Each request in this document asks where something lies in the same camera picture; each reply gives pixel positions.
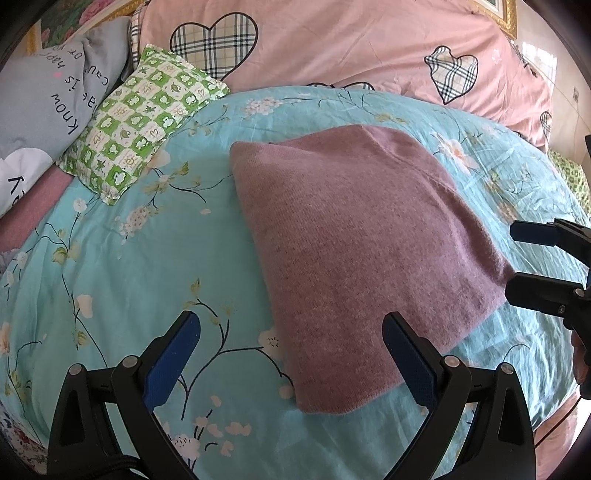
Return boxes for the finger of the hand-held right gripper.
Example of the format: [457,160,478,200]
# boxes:
[510,218,591,254]
[505,271,591,331]

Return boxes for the gold picture frame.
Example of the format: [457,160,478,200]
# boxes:
[479,0,519,38]

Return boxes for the dark floral cloth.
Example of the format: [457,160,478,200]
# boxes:
[0,405,49,463]

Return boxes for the purple knitted sweater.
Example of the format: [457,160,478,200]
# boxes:
[229,124,517,415]

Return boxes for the mauve cloth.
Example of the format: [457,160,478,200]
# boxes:
[0,164,75,253]

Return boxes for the teal floral bed sheet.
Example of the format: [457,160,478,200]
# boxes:
[0,85,590,480]

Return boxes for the person's right hand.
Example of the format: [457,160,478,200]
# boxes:
[570,329,591,387]

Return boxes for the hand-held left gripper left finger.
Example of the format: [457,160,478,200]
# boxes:
[46,310,201,480]

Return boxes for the green checked pillow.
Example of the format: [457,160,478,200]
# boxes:
[549,150,591,209]
[56,45,232,206]

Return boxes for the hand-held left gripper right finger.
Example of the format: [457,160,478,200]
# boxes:
[381,311,537,480]

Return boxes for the gold framed painted headboard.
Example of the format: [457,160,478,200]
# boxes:
[27,0,145,52]

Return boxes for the pink quilt with plaid hearts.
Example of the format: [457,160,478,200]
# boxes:
[128,0,556,149]

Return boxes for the grey pillow with lettering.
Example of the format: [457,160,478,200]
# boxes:
[0,17,133,217]

